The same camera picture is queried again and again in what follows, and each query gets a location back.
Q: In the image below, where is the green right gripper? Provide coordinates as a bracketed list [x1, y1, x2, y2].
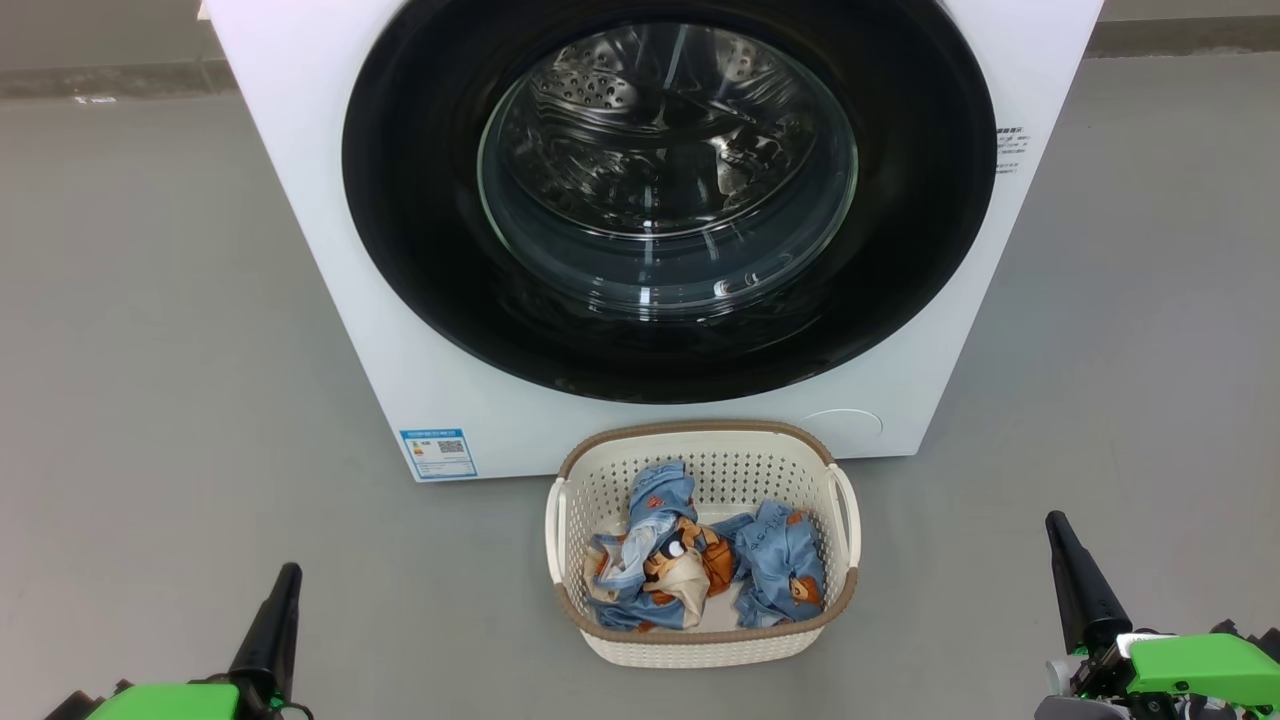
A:
[1035, 511, 1280, 720]

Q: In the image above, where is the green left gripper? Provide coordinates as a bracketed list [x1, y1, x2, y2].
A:
[45, 563, 313, 720]

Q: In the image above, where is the blue garment large bear print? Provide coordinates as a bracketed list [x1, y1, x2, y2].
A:
[583, 459, 741, 633]

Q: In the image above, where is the round black washer door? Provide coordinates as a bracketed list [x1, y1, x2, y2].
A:
[342, 0, 998, 405]

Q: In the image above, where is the white front-load washing machine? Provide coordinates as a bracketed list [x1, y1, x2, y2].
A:
[205, 0, 1104, 483]

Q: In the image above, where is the blue energy label sticker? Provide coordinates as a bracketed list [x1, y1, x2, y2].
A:
[399, 428, 479, 482]

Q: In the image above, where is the round white filter cover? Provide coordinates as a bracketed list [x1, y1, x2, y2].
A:
[800, 408, 885, 446]

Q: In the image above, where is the cream laundry basket brown rim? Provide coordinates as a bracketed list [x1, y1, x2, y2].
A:
[545, 420, 862, 669]

